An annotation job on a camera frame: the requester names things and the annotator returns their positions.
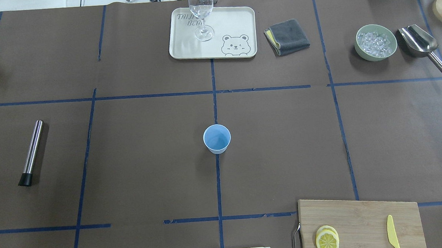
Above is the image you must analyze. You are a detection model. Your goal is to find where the green bowl of ice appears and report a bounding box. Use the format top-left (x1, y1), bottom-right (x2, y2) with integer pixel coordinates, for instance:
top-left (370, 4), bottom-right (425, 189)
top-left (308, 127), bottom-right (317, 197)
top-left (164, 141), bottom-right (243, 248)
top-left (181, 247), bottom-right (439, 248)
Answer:
top-left (354, 24), bottom-right (398, 62)

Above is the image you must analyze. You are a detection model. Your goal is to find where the steel muddler black tip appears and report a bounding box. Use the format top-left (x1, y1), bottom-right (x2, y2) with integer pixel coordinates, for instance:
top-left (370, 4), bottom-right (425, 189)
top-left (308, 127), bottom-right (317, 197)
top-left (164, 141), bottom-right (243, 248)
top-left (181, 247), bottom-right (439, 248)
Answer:
top-left (18, 120), bottom-right (44, 187)

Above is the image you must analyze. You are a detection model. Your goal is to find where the bamboo cutting board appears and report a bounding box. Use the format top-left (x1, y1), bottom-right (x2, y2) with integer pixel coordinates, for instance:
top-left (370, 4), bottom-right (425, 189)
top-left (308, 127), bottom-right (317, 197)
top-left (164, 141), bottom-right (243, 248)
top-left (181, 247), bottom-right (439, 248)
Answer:
top-left (294, 199), bottom-right (427, 248)

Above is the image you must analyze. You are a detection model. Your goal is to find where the folded grey yellow cloth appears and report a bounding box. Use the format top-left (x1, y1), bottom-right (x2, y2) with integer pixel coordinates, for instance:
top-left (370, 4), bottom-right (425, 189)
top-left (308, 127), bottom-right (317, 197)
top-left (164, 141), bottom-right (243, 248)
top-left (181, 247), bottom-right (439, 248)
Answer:
top-left (264, 19), bottom-right (311, 56)

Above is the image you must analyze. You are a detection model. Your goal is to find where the clear wine glass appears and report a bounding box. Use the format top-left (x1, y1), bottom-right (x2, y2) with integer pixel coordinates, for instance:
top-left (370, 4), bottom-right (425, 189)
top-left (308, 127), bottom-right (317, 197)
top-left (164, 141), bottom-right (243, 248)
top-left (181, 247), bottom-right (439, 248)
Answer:
top-left (188, 0), bottom-right (214, 42)

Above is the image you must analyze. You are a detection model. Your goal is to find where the cream bear serving tray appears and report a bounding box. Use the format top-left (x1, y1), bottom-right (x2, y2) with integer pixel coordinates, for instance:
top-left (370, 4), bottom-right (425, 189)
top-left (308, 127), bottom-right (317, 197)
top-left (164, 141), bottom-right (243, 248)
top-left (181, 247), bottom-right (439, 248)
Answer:
top-left (169, 6), bottom-right (258, 59)

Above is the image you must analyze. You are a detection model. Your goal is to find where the lemon slice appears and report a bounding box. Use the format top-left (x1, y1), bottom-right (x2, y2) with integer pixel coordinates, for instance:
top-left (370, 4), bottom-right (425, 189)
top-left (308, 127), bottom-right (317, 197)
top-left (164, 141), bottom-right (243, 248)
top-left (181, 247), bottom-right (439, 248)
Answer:
top-left (315, 230), bottom-right (340, 248)
top-left (316, 225), bottom-right (338, 236)

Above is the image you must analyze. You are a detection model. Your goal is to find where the steel ice scoop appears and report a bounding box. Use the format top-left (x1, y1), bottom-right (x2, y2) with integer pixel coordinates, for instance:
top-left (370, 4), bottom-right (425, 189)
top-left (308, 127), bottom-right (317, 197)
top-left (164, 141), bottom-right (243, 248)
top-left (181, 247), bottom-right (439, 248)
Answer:
top-left (398, 24), bottom-right (442, 74)

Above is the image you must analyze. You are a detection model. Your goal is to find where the light blue paper cup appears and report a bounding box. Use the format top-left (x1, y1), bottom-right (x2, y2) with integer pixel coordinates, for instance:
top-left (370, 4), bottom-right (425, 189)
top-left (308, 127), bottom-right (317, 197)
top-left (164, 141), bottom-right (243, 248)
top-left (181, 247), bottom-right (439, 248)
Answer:
top-left (203, 124), bottom-right (232, 155)

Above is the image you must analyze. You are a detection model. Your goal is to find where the yellow plastic knife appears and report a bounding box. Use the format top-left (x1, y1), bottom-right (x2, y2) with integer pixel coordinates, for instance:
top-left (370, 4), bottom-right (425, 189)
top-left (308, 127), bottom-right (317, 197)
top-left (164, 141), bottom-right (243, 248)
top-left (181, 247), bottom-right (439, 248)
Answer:
top-left (386, 215), bottom-right (401, 248)

